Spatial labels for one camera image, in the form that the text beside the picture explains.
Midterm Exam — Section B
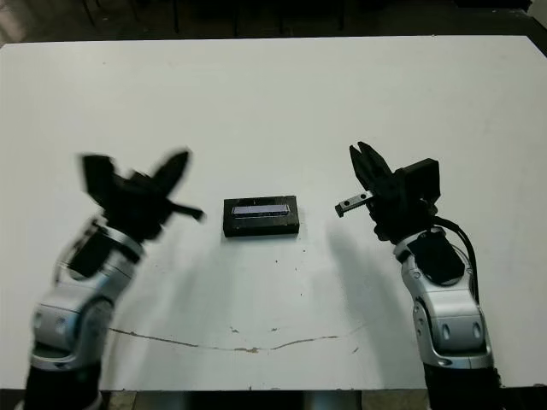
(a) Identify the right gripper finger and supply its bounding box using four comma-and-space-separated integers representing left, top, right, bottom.
349, 144, 375, 191
356, 141, 397, 189

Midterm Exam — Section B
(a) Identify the black box with white insert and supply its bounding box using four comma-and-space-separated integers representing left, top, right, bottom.
224, 221, 300, 239

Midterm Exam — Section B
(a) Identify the black box lid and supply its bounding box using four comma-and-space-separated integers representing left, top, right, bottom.
221, 194, 300, 234

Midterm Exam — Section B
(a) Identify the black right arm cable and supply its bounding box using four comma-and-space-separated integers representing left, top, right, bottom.
433, 217, 479, 296

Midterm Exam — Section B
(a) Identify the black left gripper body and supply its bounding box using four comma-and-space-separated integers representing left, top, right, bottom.
100, 170, 207, 243

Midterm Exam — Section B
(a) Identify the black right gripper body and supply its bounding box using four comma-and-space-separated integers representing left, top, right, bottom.
334, 168, 439, 244

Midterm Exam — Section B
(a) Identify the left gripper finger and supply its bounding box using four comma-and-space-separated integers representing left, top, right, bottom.
164, 147, 192, 197
144, 151, 179, 196

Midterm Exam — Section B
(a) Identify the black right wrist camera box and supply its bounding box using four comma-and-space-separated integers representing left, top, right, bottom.
403, 157, 441, 202

